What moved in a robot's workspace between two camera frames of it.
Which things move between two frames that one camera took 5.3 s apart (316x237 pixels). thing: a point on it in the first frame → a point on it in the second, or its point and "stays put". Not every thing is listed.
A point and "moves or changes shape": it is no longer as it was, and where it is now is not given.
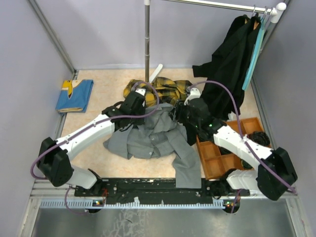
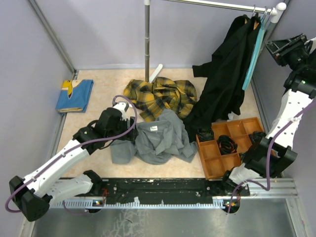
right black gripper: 180,108 → 282,47
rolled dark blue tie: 260,137 stays put
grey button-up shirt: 160,135 moves or changes shape
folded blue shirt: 74,96 stays put
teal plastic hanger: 256,53 stays put
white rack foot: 155,72 stays put
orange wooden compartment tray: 215,160 stays put
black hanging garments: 228,72 stays put
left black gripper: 143,109 → 131,136
